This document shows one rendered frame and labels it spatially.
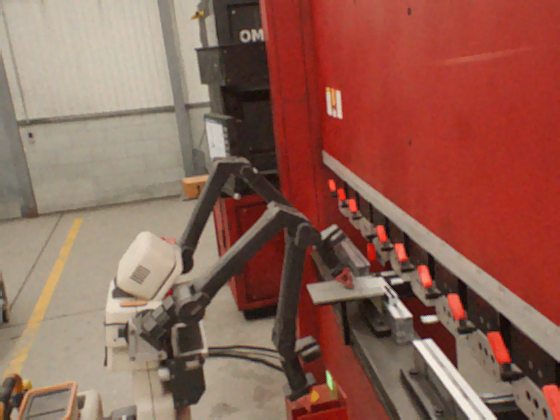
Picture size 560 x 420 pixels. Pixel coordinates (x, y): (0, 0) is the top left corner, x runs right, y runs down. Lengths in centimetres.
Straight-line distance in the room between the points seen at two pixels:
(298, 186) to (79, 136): 621
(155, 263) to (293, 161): 140
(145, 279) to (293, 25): 161
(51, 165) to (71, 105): 85
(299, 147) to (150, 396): 152
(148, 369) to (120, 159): 719
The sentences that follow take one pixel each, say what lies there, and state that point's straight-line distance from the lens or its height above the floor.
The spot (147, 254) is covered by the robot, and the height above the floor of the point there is 137.
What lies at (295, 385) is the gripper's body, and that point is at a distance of 200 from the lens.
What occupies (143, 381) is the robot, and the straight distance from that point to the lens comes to 205.
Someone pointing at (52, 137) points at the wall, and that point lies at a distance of 912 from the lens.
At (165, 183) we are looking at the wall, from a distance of 914.
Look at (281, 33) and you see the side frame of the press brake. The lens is 306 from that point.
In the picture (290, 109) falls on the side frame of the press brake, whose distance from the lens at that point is 307.
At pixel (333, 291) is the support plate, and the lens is 237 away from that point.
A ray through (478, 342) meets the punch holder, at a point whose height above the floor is 123.
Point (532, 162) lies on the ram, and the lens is 115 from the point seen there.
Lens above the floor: 190
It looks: 14 degrees down
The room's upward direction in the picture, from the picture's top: 6 degrees counter-clockwise
